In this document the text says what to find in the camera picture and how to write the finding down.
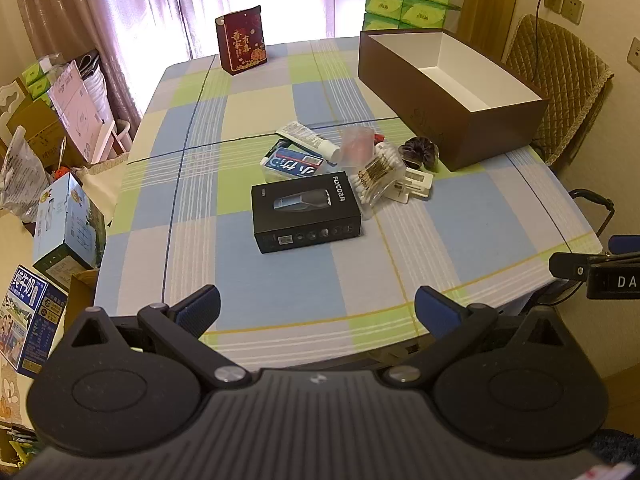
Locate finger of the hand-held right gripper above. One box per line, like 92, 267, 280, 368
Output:
549, 252, 592, 281
608, 235, 640, 256

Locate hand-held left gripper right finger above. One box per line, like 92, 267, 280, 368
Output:
382, 285, 576, 391

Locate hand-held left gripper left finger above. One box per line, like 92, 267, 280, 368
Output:
65, 284, 251, 391

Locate white hair clip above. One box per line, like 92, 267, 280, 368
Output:
387, 167, 435, 205

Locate black shaver box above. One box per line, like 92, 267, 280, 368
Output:
251, 174, 363, 255

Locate cotton swabs bag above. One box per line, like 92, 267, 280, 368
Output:
347, 141, 407, 211

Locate dark hair scrunchie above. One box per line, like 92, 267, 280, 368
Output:
398, 136, 441, 173

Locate blue toothpaste box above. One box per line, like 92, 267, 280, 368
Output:
259, 147, 331, 181

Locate clear plastic cup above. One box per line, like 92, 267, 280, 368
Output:
336, 126, 377, 167

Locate white tube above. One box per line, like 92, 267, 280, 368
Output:
276, 121, 342, 162

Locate brown cardboard box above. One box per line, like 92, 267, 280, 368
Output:
357, 29, 550, 172

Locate blue carton box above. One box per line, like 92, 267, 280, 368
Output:
32, 172, 107, 276

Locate blue milk carton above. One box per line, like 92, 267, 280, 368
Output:
0, 265, 68, 378

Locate chair with quilted cover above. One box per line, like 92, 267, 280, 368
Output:
502, 14, 615, 166

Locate clear plastic bag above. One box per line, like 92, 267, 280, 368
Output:
0, 125, 51, 222

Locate pink and white cardboard box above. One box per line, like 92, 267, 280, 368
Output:
47, 60, 113, 157

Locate stacked white containers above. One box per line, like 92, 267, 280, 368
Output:
80, 65, 112, 126

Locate brown cardboard carton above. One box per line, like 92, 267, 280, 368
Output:
7, 97, 76, 167

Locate red gift box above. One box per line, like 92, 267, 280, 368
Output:
215, 4, 268, 77

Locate white cutout board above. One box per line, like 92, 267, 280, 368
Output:
0, 77, 32, 146

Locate wooden door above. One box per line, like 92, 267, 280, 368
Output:
407, 0, 525, 56

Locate green tissue pack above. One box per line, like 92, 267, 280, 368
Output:
20, 57, 57, 101

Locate sheer curtain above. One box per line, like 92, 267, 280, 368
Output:
10, 0, 371, 126

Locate black metal frame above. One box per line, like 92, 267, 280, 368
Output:
567, 187, 616, 237

